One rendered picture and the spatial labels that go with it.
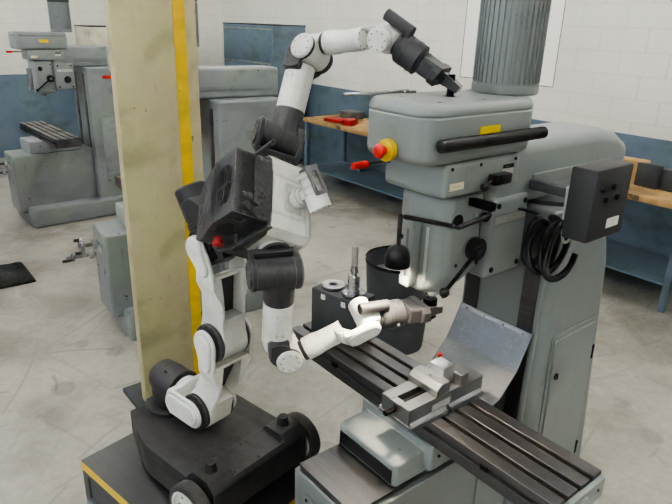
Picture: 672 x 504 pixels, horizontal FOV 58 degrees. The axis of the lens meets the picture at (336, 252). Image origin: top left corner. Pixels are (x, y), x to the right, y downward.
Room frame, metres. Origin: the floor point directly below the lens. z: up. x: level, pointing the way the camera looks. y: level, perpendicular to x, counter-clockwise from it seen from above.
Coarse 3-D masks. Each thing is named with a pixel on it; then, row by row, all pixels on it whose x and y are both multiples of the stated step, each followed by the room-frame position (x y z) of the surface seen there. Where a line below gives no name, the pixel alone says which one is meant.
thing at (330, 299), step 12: (312, 288) 2.14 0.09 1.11; (324, 288) 2.12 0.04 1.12; (336, 288) 2.11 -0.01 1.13; (360, 288) 2.11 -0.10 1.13; (312, 300) 2.14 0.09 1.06; (324, 300) 2.10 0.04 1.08; (336, 300) 2.06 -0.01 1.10; (348, 300) 2.03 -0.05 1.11; (372, 300) 2.08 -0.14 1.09; (312, 312) 2.14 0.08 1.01; (324, 312) 2.10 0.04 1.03; (336, 312) 2.06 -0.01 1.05; (348, 312) 2.02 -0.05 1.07; (312, 324) 2.14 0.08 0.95; (324, 324) 2.09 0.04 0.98; (348, 324) 2.02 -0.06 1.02
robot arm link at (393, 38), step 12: (396, 24) 1.80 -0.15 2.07; (408, 24) 1.79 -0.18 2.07; (372, 36) 1.79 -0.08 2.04; (384, 36) 1.77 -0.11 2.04; (396, 36) 1.80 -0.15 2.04; (408, 36) 1.79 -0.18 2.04; (372, 48) 1.80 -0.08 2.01; (384, 48) 1.78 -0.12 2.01; (396, 48) 1.78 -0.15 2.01; (396, 60) 1.79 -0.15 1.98
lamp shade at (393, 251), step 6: (390, 246) 1.61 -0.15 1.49; (396, 246) 1.59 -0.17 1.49; (402, 246) 1.59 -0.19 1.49; (390, 252) 1.58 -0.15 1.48; (396, 252) 1.57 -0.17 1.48; (402, 252) 1.57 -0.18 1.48; (408, 252) 1.59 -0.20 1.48; (390, 258) 1.57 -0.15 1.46; (396, 258) 1.57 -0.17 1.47; (402, 258) 1.57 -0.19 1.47; (408, 258) 1.58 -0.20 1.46; (384, 264) 1.60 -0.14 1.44; (390, 264) 1.57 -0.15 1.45; (396, 264) 1.56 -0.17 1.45; (402, 264) 1.57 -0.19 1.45; (408, 264) 1.58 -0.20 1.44
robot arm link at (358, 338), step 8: (336, 328) 1.62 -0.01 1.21; (360, 328) 1.60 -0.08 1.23; (368, 328) 1.60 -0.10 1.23; (376, 328) 1.61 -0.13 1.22; (336, 336) 1.61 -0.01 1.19; (344, 336) 1.60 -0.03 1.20; (352, 336) 1.59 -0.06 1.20; (360, 336) 1.60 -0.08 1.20; (368, 336) 1.61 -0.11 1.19; (352, 344) 1.61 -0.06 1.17
